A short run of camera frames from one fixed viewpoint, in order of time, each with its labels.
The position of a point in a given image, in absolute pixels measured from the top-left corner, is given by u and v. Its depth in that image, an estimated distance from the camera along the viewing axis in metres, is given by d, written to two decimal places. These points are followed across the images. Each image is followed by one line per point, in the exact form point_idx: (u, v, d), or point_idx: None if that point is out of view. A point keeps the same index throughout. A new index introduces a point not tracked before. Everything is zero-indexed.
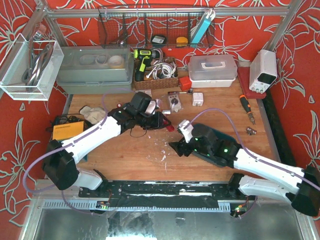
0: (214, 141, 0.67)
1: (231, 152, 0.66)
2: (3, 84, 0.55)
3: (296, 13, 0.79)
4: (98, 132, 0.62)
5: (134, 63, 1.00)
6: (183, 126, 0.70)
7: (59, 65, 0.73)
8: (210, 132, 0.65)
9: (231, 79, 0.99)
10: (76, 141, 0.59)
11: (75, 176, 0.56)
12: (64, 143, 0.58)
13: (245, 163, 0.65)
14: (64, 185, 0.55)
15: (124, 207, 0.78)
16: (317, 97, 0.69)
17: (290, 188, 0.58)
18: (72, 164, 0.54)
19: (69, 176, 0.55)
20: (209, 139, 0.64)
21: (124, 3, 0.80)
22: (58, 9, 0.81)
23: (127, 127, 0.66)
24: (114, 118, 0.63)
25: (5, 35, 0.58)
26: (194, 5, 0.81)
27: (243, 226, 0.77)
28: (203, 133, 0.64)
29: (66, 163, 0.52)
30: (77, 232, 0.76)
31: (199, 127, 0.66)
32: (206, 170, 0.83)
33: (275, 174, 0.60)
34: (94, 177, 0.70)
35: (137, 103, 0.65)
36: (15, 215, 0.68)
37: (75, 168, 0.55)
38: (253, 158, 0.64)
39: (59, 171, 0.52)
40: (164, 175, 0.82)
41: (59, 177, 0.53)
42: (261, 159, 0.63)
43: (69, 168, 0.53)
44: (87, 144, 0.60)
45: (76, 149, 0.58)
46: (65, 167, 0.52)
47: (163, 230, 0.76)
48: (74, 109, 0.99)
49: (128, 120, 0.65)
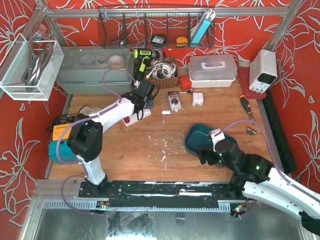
0: (239, 156, 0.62)
1: (263, 171, 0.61)
2: (3, 84, 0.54)
3: (296, 13, 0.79)
4: (118, 109, 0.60)
5: (134, 64, 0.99)
6: (213, 133, 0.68)
7: (59, 65, 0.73)
8: (235, 147, 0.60)
9: (231, 79, 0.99)
10: (102, 114, 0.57)
11: (99, 149, 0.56)
12: (90, 115, 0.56)
13: (276, 184, 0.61)
14: (90, 157, 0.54)
15: (124, 208, 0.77)
16: (316, 96, 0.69)
17: (314, 215, 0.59)
18: (100, 133, 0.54)
19: (95, 148, 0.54)
20: (233, 153, 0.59)
21: (124, 3, 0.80)
22: (58, 9, 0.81)
23: (138, 109, 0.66)
24: (128, 100, 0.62)
25: (5, 35, 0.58)
26: (194, 5, 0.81)
27: (244, 226, 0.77)
28: (227, 148, 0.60)
29: (96, 131, 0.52)
30: (77, 232, 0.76)
31: (224, 141, 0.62)
32: (206, 170, 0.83)
33: (304, 200, 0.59)
34: (99, 169, 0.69)
35: (143, 88, 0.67)
36: (15, 215, 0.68)
37: (100, 139, 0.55)
38: (284, 181, 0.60)
39: (90, 140, 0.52)
40: (164, 175, 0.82)
41: (90, 146, 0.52)
42: (294, 184, 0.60)
43: (98, 137, 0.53)
44: (110, 117, 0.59)
45: (102, 122, 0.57)
46: (96, 135, 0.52)
47: (163, 229, 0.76)
48: (74, 109, 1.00)
49: (138, 102, 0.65)
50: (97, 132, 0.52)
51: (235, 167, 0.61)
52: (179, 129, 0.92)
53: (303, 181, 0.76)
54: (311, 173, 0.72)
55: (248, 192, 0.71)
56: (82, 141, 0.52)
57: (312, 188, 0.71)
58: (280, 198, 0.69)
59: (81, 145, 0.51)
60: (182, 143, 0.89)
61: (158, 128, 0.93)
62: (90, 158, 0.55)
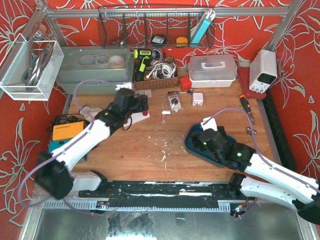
0: (223, 144, 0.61)
1: (245, 158, 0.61)
2: (3, 84, 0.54)
3: (296, 13, 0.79)
4: (87, 139, 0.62)
5: (134, 64, 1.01)
6: (203, 122, 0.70)
7: (59, 65, 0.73)
8: (218, 135, 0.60)
9: (231, 79, 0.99)
10: (67, 149, 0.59)
11: (70, 183, 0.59)
12: (55, 152, 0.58)
13: (259, 170, 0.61)
14: (60, 193, 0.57)
15: (124, 207, 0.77)
16: (316, 97, 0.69)
17: (302, 198, 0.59)
18: (66, 171, 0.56)
19: (64, 184, 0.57)
20: (217, 142, 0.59)
21: (124, 3, 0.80)
22: (58, 9, 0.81)
23: (116, 127, 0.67)
24: (101, 121, 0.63)
25: (5, 35, 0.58)
26: (194, 5, 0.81)
27: (244, 226, 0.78)
28: (211, 136, 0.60)
29: (60, 172, 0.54)
30: (77, 232, 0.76)
31: (208, 129, 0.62)
32: (206, 171, 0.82)
33: (290, 184, 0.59)
34: (91, 179, 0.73)
35: (120, 102, 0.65)
36: (15, 215, 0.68)
37: (68, 175, 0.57)
38: (267, 166, 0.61)
39: (55, 181, 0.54)
40: (164, 175, 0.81)
41: (55, 186, 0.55)
42: (276, 168, 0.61)
43: (64, 174, 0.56)
44: (77, 150, 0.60)
45: (67, 157, 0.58)
46: (60, 175, 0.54)
47: (163, 230, 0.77)
48: (74, 109, 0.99)
49: (116, 120, 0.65)
50: (61, 173, 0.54)
51: (219, 156, 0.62)
52: (179, 129, 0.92)
53: None
54: (311, 173, 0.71)
55: (245, 190, 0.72)
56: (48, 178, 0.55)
57: None
58: (275, 190, 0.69)
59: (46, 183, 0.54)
60: (182, 143, 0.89)
61: (158, 128, 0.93)
62: (61, 193, 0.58)
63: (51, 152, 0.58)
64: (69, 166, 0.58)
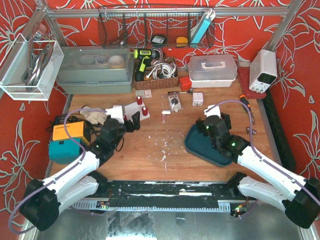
0: (224, 133, 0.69)
1: (238, 148, 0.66)
2: (3, 84, 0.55)
3: (296, 13, 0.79)
4: (78, 170, 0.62)
5: (134, 64, 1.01)
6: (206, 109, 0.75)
7: (59, 65, 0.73)
8: (222, 123, 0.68)
9: (231, 79, 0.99)
10: (58, 178, 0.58)
11: (55, 215, 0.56)
12: (45, 182, 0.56)
13: (249, 161, 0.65)
14: (44, 225, 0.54)
15: (124, 207, 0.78)
16: (316, 97, 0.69)
17: (287, 194, 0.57)
18: (54, 201, 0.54)
19: (50, 215, 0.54)
20: (218, 128, 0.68)
21: (124, 3, 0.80)
22: (58, 9, 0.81)
23: (106, 159, 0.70)
24: (92, 152, 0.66)
25: (5, 35, 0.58)
26: (194, 5, 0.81)
27: (243, 225, 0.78)
28: (215, 123, 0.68)
29: (49, 200, 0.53)
30: (77, 232, 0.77)
31: (213, 117, 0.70)
32: (205, 170, 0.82)
33: (276, 178, 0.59)
34: (86, 189, 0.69)
35: (105, 136, 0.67)
36: (16, 215, 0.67)
37: (56, 205, 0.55)
38: (257, 158, 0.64)
39: (42, 210, 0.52)
40: (164, 175, 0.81)
41: (41, 217, 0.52)
42: (266, 160, 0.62)
43: (53, 204, 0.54)
44: (68, 179, 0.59)
45: (58, 186, 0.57)
46: (49, 204, 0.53)
47: (163, 230, 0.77)
48: (74, 109, 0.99)
49: (105, 153, 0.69)
50: (50, 201, 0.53)
51: (217, 142, 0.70)
52: (179, 129, 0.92)
53: None
54: (311, 173, 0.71)
55: (243, 190, 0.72)
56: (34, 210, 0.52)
57: None
58: (269, 190, 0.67)
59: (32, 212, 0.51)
60: (182, 143, 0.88)
61: (158, 128, 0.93)
62: (45, 225, 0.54)
63: (42, 180, 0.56)
64: (58, 195, 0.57)
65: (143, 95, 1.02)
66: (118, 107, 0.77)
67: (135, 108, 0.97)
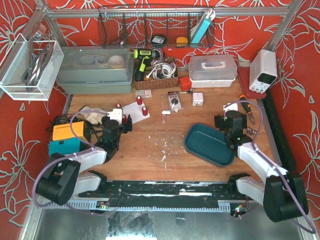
0: (238, 128, 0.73)
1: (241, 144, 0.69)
2: (3, 84, 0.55)
3: (296, 13, 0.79)
4: (92, 154, 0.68)
5: (134, 64, 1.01)
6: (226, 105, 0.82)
7: (59, 65, 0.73)
8: (240, 120, 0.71)
9: (231, 79, 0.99)
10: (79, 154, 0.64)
11: (72, 189, 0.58)
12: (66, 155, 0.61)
13: (245, 151, 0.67)
14: (63, 198, 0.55)
15: (124, 207, 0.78)
16: (316, 97, 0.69)
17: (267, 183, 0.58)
18: (76, 171, 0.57)
19: (70, 187, 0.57)
20: (235, 122, 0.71)
21: (124, 3, 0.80)
22: (58, 9, 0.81)
23: (110, 156, 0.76)
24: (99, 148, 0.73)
25: (5, 35, 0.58)
26: (194, 5, 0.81)
27: (243, 225, 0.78)
28: (233, 116, 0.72)
29: (74, 169, 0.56)
30: (77, 232, 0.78)
31: (235, 111, 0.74)
32: (205, 170, 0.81)
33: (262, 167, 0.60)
34: (90, 180, 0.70)
35: (107, 135, 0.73)
36: (15, 215, 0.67)
37: (76, 177, 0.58)
38: (251, 149, 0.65)
39: (66, 179, 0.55)
40: (164, 175, 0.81)
41: (65, 185, 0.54)
42: (259, 152, 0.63)
43: (75, 175, 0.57)
44: (85, 158, 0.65)
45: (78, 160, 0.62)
46: (72, 172, 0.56)
47: (163, 230, 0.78)
48: (74, 109, 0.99)
49: (109, 150, 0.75)
50: (74, 170, 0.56)
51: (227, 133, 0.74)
52: (179, 129, 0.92)
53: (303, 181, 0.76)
54: (311, 173, 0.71)
55: (241, 188, 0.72)
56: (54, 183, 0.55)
57: (312, 188, 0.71)
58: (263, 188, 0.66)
59: (51, 188, 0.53)
60: (182, 143, 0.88)
61: (158, 128, 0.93)
62: (64, 198, 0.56)
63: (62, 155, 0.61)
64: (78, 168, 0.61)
65: (143, 95, 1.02)
66: (116, 110, 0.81)
67: (136, 108, 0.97)
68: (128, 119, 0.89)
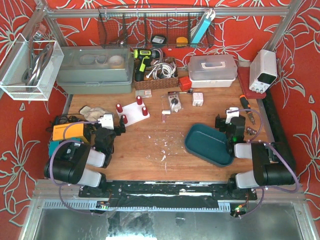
0: (239, 134, 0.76)
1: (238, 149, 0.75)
2: (3, 84, 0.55)
3: (296, 13, 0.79)
4: (95, 151, 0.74)
5: (134, 64, 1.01)
6: (229, 110, 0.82)
7: (59, 65, 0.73)
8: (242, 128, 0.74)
9: (231, 79, 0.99)
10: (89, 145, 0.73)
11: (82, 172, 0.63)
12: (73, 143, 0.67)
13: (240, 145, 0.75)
14: (76, 178, 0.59)
15: (124, 207, 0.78)
16: (316, 97, 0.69)
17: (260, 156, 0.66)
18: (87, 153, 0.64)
19: (81, 168, 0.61)
20: (237, 129, 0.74)
21: (124, 3, 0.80)
22: (58, 9, 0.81)
23: (107, 163, 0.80)
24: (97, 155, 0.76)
25: (5, 35, 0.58)
26: (194, 5, 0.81)
27: (243, 225, 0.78)
28: (236, 123, 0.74)
29: (86, 150, 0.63)
30: (77, 232, 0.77)
31: (239, 118, 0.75)
32: (205, 170, 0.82)
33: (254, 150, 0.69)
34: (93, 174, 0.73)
35: (101, 144, 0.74)
36: (15, 215, 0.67)
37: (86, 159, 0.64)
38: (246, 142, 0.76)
39: (79, 159, 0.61)
40: (164, 175, 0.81)
41: (78, 165, 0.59)
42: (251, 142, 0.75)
43: (86, 156, 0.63)
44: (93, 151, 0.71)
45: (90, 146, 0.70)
46: (85, 153, 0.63)
47: (163, 230, 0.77)
48: (74, 109, 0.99)
49: (106, 158, 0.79)
50: (87, 151, 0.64)
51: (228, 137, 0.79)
52: (179, 129, 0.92)
53: (303, 181, 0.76)
54: (311, 173, 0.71)
55: (240, 183, 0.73)
56: (66, 164, 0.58)
57: (311, 188, 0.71)
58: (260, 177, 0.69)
59: (63, 170, 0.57)
60: (182, 143, 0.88)
61: (158, 128, 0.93)
62: (76, 178, 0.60)
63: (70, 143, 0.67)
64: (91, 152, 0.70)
65: (143, 95, 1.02)
66: (108, 116, 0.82)
67: (136, 108, 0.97)
68: (121, 121, 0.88)
